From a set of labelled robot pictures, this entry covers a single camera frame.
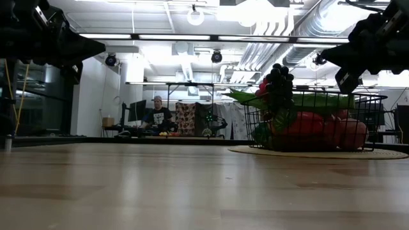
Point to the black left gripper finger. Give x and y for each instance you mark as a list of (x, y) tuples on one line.
[(80, 51), (74, 73)]

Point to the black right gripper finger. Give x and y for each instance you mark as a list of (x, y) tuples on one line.
[(347, 80), (348, 56)]

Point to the long green vegetable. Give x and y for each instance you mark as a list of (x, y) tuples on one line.
[(316, 99)]

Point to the red bell pepper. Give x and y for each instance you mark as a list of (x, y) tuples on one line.
[(305, 127)]

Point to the black grape bunch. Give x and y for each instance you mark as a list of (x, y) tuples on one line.
[(280, 84)]

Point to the black background robot arm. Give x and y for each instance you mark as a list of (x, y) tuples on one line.
[(214, 121)]

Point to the wide black monitor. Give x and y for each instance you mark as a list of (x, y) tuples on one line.
[(374, 116)]

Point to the cardboard box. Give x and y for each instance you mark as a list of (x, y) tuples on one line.
[(108, 122)]

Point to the black screen edge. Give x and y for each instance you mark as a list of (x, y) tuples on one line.
[(403, 124)]

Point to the black monitor on stand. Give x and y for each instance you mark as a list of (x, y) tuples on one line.
[(137, 110)]

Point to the round woven placemat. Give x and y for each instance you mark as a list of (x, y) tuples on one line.
[(383, 155)]

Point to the person with cap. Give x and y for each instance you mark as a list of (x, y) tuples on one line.
[(158, 116)]

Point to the small grey bottle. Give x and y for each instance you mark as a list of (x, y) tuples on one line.
[(8, 143)]

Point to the patterned cloth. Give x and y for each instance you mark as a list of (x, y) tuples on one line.
[(185, 118)]

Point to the black overhead light bar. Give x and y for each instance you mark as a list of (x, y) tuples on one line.
[(214, 37)]

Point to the black ceiling camera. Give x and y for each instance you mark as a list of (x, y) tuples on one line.
[(111, 60), (216, 57), (319, 59)]

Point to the silver air duct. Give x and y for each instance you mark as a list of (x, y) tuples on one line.
[(319, 22)]

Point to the black background frame stand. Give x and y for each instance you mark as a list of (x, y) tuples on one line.
[(168, 102)]

